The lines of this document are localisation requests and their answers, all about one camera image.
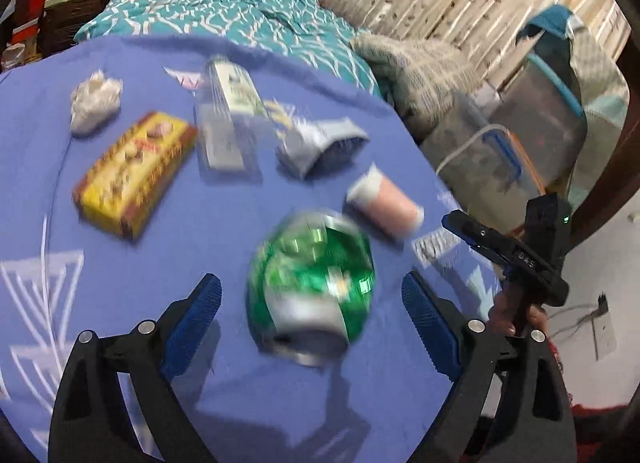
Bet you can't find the dark wooden wardrobe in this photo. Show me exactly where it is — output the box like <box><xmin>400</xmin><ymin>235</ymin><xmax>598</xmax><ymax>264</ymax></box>
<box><xmin>565</xmin><ymin>0</ymin><xmax>640</xmax><ymax>239</ymax></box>

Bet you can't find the silver snack bag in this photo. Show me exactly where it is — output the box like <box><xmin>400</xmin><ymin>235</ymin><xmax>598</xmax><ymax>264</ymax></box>
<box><xmin>275</xmin><ymin>118</ymin><xmax>371</xmax><ymax>179</ymax></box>

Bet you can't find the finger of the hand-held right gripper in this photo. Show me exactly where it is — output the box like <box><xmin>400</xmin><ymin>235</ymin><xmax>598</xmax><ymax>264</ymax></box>
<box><xmin>442</xmin><ymin>210</ymin><xmax>516</xmax><ymax>266</ymax></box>

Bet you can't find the person's right hand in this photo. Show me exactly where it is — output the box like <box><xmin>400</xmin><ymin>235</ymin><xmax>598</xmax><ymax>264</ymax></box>
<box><xmin>487</xmin><ymin>289</ymin><xmax>550</xmax><ymax>337</ymax></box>

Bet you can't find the white tissue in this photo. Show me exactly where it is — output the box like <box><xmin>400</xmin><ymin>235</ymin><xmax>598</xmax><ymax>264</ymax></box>
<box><xmin>69</xmin><ymin>70</ymin><xmax>123</xmax><ymax>136</ymax></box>

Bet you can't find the small white wrapper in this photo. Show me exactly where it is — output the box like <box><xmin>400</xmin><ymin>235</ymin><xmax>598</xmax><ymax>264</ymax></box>
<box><xmin>165</xmin><ymin>67</ymin><xmax>203</xmax><ymax>91</ymax></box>

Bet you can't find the white wall outlet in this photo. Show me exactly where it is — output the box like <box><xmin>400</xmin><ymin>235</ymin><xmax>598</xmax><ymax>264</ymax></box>
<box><xmin>595</xmin><ymin>293</ymin><xmax>618</xmax><ymax>359</ymax></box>

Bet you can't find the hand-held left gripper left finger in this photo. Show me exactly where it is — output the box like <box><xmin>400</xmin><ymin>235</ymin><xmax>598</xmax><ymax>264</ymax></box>
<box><xmin>47</xmin><ymin>273</ymin><xmax>223</xmax><ymax>463</ymax></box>

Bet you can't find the storage box with blue latch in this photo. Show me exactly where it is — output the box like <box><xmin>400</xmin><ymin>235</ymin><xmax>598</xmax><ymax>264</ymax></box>
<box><xmin>420</xmin><ymin>93</ymin><xmax>546</xmax><ymax>239</ymax></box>

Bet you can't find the purple printed blanket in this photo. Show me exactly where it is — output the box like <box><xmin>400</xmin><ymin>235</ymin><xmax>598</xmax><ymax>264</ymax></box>
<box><xmin>0</xmin><ymin>33</ymin><xmax>506</xmax><ymax>463</ymax></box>

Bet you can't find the clear plastic bottle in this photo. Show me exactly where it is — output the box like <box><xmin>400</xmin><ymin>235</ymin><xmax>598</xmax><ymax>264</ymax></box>
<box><xmin>194</xmin><ymin>57</ymin><xmax>271</xmax><ymax>179</ymax></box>

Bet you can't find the green drink can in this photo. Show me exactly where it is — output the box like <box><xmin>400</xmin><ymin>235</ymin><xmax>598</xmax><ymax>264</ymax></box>
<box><xmin>246</xmin><ymin>210</ymin><xmax>376</xmax><ymax>366</ymax></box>

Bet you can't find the person's right forearm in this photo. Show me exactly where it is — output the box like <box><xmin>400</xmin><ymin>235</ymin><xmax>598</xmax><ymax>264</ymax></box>
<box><xmin>547</xmin><ymin>335</ymin><xmax>640</xmax><ymax>463</ymax></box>

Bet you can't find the pink plastic cup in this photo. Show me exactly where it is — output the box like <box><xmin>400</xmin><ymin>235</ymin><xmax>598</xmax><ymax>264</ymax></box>
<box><xmin>345</xmin><ymin>163</ymin><xmax>426</xmax><ymax>239</ymax></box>

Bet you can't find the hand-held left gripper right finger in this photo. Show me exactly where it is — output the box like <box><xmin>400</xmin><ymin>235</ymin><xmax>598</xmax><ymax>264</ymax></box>
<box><xmin>401</xmin><ymin>270</ymin><xmax>576</xmax><ymax>463</ymax></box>

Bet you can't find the folded checked blanket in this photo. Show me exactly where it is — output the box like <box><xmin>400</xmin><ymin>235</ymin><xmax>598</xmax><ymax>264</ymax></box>
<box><xmin>350</xmin><ymin>33</ymin><xmax>483</xmax><ymax>144</ymax></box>

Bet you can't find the yellow red cardboard box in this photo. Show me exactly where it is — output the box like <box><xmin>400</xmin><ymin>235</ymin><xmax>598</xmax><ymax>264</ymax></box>
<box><xmin>72</xmin><ymin>112</ymin><xmax>198</xmax><ymax>240</ymax></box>

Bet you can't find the white cable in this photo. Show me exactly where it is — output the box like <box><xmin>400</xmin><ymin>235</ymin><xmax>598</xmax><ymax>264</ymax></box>
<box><xmin>435</xmin><ymin>124</ymin><xmax>523</xmax><ymax>179</ymax></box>

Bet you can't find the storage box with teal lid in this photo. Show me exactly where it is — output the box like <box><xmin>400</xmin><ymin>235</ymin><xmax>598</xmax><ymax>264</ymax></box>
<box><xmin>487</xmin><ymin>38</ymin><xmax>588</xmax><ymax>204</ymax></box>

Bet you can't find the teal checked cloth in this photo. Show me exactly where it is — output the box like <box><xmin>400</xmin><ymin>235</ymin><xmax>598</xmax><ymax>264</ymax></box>
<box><xmin>517</xmin><ymin>6</ymin><xmax>631</xmax><ymax>116</ymax></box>

